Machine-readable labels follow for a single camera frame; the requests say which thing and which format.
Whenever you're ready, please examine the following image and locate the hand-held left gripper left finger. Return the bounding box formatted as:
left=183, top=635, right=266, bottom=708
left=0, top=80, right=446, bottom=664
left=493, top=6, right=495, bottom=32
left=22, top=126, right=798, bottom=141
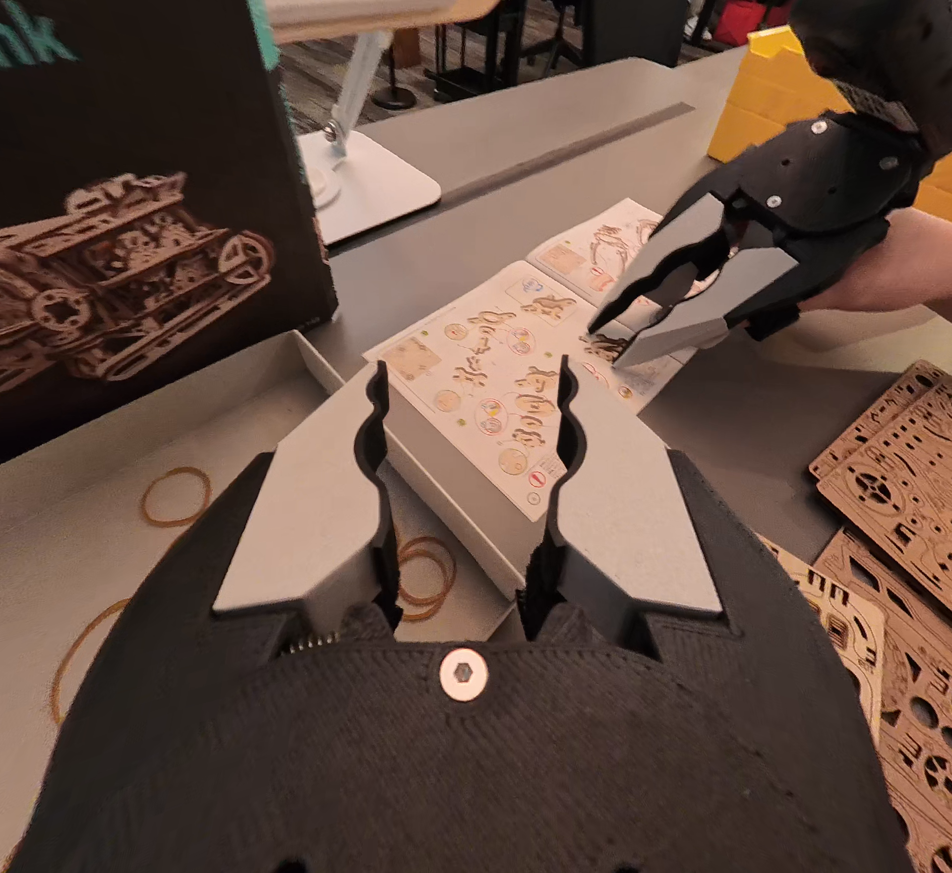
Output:
left=212, top=360, right=404, bottom=625

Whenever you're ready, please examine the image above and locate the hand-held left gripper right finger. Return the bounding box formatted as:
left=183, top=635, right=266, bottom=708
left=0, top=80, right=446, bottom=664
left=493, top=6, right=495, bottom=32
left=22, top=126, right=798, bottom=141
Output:
left=519, top=354, right=724, bottom=642

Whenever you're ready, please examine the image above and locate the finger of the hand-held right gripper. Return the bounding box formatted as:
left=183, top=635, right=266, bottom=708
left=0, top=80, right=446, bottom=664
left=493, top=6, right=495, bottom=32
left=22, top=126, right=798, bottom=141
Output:
left=586, top=192, right=730, bottom=336
left=614, top=242, right=798, bottom=370

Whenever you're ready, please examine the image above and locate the yellow plastic bin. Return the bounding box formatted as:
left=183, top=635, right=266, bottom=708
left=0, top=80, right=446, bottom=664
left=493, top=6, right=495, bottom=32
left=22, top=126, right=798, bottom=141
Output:
left=707, top=25, right=952, bottom=221

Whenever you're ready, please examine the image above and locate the instruction booklet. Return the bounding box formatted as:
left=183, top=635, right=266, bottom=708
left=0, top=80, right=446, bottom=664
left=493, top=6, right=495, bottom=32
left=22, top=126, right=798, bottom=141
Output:
left=363, top=198, right=704, bottom=523

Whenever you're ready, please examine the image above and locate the ring-cutout wooden parts sheet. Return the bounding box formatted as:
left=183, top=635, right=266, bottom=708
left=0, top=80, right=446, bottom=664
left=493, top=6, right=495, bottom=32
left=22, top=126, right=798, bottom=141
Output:
left=814, top=529, right=952, bottom=873

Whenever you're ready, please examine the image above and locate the black model kit box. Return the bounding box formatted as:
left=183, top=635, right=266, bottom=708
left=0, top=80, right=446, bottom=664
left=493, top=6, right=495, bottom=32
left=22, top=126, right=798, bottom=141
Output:
left=0, top=0, right=339, bottom=465

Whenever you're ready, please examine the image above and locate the person's right hand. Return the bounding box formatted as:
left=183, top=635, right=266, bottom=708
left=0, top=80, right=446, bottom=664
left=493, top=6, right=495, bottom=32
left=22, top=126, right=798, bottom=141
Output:
left=802, top=207, right=952, bottom=314

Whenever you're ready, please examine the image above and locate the pile of tan rubber bands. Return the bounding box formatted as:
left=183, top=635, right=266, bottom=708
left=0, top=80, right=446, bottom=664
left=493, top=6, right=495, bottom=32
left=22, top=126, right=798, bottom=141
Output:
left=48, top=466, right=458, bottom=727

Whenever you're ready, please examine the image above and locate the red bag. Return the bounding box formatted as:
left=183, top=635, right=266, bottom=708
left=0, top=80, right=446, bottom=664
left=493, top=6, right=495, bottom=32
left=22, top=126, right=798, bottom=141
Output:
left=713, top=0, right=791, bottom=47

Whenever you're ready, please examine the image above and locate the white cardboard tray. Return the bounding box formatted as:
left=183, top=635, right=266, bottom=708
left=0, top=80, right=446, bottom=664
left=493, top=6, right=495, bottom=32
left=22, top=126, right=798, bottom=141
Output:
left=0, top=329, right=570, bottom=748

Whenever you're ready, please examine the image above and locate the white desktop stand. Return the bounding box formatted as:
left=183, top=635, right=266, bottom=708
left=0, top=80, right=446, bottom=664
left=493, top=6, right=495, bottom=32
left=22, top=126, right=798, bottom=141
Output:
left=297, top=29, right=443, bottom=247

